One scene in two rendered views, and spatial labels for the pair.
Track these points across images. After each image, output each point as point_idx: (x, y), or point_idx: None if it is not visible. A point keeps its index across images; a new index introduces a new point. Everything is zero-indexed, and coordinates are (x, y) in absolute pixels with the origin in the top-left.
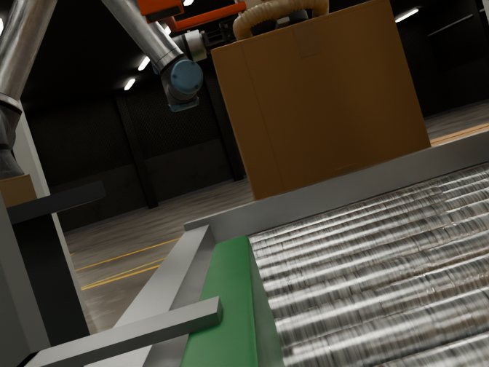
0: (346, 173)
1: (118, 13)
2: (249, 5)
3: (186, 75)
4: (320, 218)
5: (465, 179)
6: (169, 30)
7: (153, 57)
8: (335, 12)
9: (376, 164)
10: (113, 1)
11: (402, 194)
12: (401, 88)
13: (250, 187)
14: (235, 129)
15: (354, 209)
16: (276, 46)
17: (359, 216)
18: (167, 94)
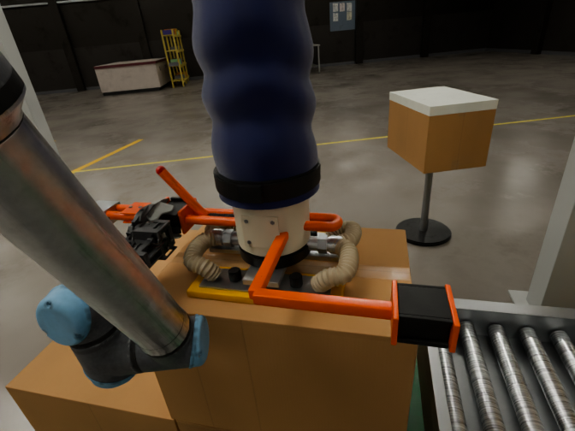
0: (439, 380)
1: (115, 292)
2: (293, 236)
3: (204, 340)
4: (464, 430)
5: (478, 351)
6: (260, 304)
7: (164, 339)
8: (407, 253)
9: (440, 363)
10: (113, 273)
11: (454, 374)
12: None
13: (199, 410)
14: (410, 403)
15: (460, 405)
16: None
17: (500, 416)
18: (104, 370)
